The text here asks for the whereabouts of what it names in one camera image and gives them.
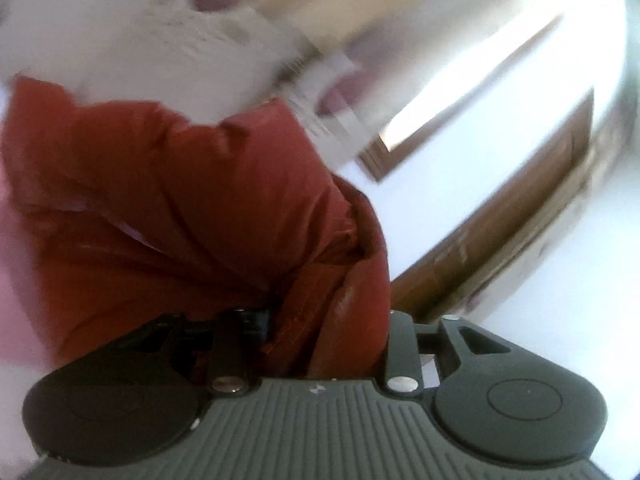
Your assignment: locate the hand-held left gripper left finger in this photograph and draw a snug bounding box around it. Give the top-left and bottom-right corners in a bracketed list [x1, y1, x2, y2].
[117, 306, 273, 399]

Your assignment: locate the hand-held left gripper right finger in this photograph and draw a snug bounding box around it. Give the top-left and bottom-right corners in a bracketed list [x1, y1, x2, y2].
[382, 311, 517, 398]

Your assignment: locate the red padded jacket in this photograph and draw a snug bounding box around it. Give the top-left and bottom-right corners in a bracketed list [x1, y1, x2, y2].
[0, 75, 393, 382]

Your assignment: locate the wooden framed window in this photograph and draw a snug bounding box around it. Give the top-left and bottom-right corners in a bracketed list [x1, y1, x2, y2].
[356, 0, 613, 184]

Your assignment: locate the brown wooden door frame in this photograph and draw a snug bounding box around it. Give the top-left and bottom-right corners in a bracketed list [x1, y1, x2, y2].
[389, 87, 606, 325]

